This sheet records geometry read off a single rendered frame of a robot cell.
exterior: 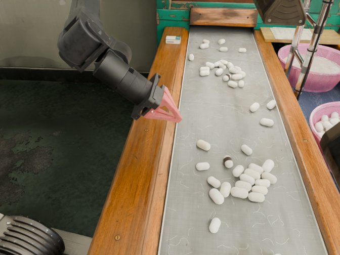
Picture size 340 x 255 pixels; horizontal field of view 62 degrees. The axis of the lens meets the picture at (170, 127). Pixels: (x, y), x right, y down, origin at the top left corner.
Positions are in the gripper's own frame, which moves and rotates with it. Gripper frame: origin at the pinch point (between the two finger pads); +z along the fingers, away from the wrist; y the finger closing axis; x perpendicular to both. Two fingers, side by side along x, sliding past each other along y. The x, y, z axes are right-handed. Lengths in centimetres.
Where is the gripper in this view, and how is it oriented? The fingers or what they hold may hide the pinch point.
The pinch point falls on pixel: (177, 118)
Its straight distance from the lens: 60.9
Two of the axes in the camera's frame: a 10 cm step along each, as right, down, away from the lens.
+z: 7.7, 5.4, 3.4
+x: -6.3, 5.6, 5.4
